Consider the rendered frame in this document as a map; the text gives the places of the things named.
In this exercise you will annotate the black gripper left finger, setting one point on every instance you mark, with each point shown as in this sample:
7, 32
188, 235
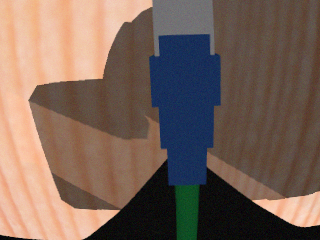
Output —
149, 215

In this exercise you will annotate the blue network plug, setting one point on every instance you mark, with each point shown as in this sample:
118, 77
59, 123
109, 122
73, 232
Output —
185, 77

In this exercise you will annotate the green cable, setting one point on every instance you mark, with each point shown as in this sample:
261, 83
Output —
187, 203

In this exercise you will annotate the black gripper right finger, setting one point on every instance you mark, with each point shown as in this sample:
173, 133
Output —
224, 213

